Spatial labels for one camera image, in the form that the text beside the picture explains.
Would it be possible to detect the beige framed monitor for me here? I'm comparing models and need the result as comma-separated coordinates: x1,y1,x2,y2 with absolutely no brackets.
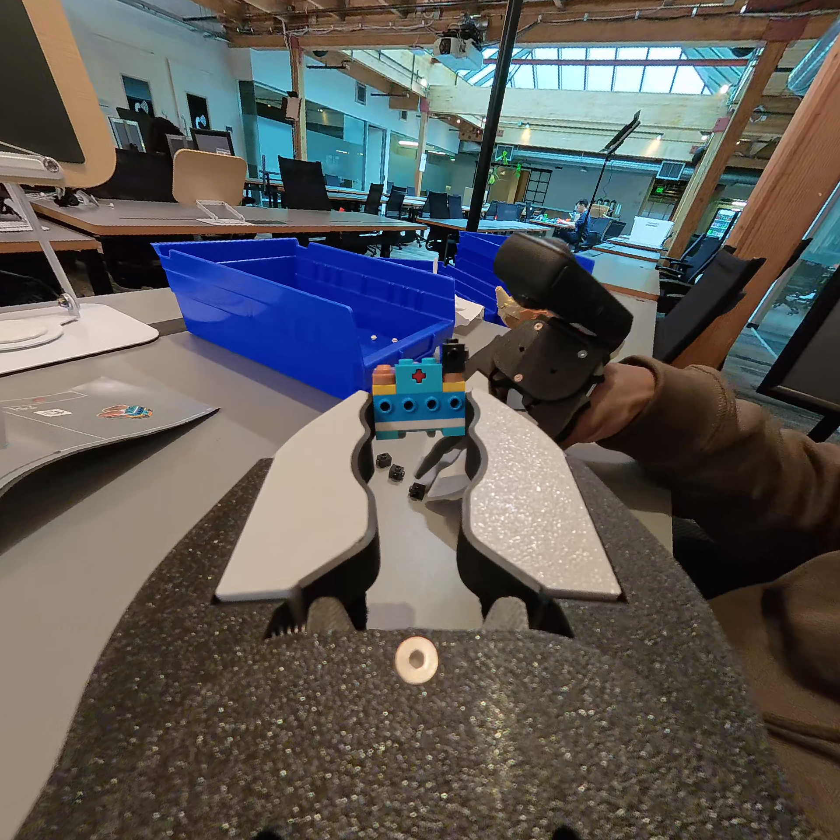
0,0,160,378

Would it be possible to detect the open instruction booklet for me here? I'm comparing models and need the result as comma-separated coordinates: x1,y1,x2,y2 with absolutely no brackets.
0,375,221,503

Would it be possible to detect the beige backed monitor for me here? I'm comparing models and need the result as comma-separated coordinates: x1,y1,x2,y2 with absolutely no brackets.
172,148,248,206

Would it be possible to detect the clear acrylic stand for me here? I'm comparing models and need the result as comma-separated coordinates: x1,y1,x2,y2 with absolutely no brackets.
195,199,256,225

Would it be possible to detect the person's right hand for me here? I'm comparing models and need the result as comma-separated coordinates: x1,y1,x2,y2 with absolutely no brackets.
561,356,656,452

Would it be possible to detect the ceiling projector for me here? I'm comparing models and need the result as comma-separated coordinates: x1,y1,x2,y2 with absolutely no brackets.
432,23,488,72

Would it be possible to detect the white cardboard box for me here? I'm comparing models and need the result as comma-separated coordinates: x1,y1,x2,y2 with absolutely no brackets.
626,217,675,249

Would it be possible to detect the blue plastic bin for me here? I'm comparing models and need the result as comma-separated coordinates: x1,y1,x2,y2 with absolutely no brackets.
456,230,596,324
151,238,458,401

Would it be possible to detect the black office chair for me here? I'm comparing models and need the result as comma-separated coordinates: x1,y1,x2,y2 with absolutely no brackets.
420,190,463,263
655,246,767,365
277,155,333,212

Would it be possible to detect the wooden office desk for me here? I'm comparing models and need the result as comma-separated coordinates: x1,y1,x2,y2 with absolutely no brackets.
29,199,427,240

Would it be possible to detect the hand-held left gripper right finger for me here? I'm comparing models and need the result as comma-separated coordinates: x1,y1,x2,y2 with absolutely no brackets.
458,387,624,605

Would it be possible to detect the person's right forearm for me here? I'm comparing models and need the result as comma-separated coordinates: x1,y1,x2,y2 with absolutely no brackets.
594,356,840,595

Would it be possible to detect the wooden column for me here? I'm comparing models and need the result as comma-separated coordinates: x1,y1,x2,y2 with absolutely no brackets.
676,39,840,371

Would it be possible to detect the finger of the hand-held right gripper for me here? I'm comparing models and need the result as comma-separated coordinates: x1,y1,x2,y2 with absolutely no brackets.
413,437,464,481
425,469,472,504

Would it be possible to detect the colourful toy brick model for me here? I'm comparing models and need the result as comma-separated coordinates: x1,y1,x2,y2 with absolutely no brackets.
371,340,469,442

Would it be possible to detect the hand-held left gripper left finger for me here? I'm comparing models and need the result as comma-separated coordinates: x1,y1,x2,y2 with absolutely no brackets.
214,390,382,605

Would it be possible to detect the person's brown jacket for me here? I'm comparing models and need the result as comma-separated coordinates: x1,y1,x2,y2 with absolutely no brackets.
669,515,840,840

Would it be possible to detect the black framed panel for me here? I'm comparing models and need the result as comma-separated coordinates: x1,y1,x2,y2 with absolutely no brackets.
756,308,840,442

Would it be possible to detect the black pole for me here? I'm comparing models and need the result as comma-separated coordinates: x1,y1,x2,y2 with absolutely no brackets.
474,0,526,221

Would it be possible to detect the grey desk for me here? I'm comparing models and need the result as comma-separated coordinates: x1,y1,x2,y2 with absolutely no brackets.
0,249,677,840

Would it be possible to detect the black tripod stand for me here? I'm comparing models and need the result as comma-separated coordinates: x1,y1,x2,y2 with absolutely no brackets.
591,110,643,217

